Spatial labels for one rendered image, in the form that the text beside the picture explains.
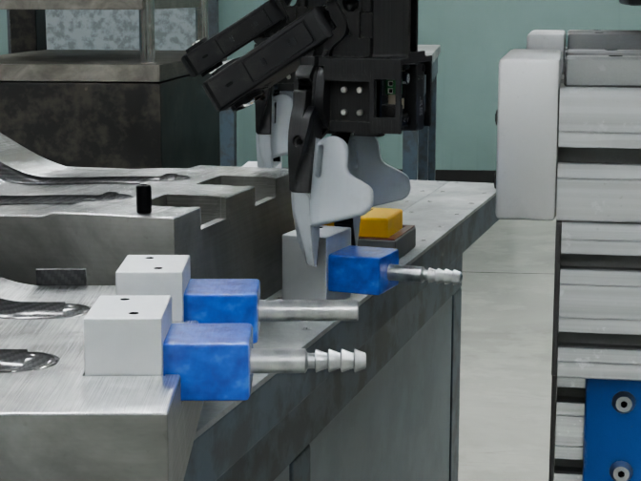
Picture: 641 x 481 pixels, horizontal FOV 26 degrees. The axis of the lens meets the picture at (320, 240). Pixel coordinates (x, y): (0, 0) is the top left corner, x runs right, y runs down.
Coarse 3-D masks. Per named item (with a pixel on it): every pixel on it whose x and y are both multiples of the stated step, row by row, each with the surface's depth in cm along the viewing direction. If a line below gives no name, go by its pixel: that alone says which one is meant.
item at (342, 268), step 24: (288, 240) 102; (336, 240) 103; (288, 264) 102; (336, 264) 101; (360, 264) 101; (384, 264) 101; (288, 288) 103; (312, 288) 102; (336, 288) 102; (360, 288) 101; (384, 288) 101
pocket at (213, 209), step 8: (152, 200) 95; (160, 200) 97; (168, 200) 98; (176, 200) 97; (184, 200) 97; (192, 200) 97; (200, 200) 97; (208, 200) 97; (216, 200) 96; (224, 200) 96; (200, 208) 97; (208, 208) 97; (216, 208) 97; (224, 208) 96; (208, 216) 97; (216, 216) 97; (224, 216) 96; (208, 224) 94
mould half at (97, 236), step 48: (0, 144) 116; (0, 192) 103; (48, 192) 102; (96, 192) 101; (192, 192) 98; (240, 192) 99; (288, 192) 109; (0, 240) 91; (48, 240) 90; (96, 240) 89; (144, 240) 88; (192, 240) 90; (240, 240) 99
